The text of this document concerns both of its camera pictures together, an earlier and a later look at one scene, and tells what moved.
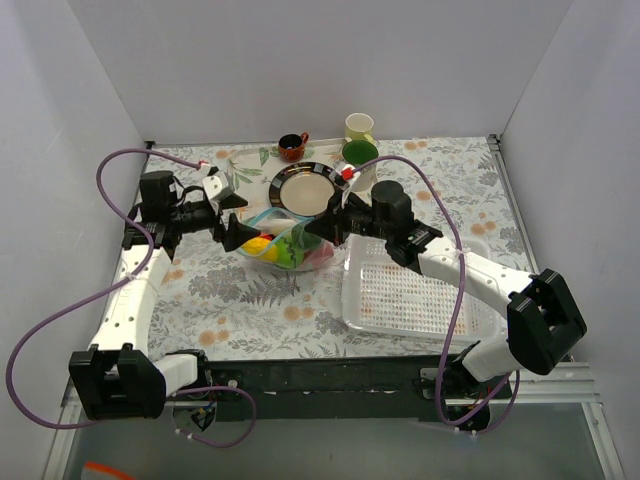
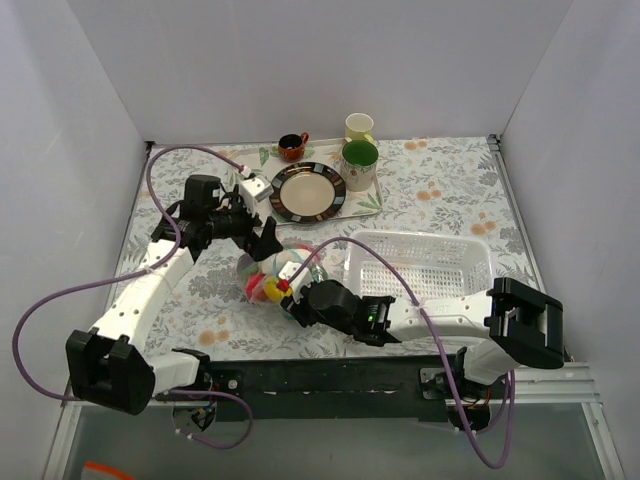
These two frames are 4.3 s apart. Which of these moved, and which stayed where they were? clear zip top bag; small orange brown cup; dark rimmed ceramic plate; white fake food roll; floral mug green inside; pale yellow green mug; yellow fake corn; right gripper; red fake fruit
Moved: clear zip top bag; white fake food roll; yellow fake corn; red fake fruit; right gripper
Stayed: small orange brown cup; floral mug green inside; dark rimmed ceramic plate; pale yellow green mug
